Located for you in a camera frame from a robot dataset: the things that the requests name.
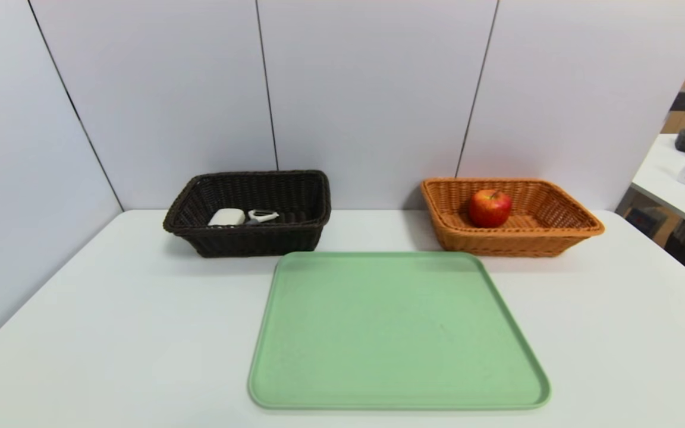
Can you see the light green plastic tray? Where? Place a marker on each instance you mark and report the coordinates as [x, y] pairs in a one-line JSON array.
[[390, 333]]

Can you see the dark brown wicker basket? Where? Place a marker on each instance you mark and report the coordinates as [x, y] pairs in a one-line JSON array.
[[247, 241]]

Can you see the orange wicker basket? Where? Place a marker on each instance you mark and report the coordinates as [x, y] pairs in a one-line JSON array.
[[533, 238]]

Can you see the dark floor box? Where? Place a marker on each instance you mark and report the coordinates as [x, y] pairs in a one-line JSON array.
[[643, 221]]

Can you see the dark grey shelf box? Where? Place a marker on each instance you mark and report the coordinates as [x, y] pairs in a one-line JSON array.
[[682, 101]]

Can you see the red apple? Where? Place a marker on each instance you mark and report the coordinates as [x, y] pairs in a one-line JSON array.
[[490, 209]]

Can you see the white soap bar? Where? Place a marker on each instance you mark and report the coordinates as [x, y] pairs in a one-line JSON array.
[[226, 217]]

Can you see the white round-edged side table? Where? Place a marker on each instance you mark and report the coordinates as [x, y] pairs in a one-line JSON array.
[[663, 172]]

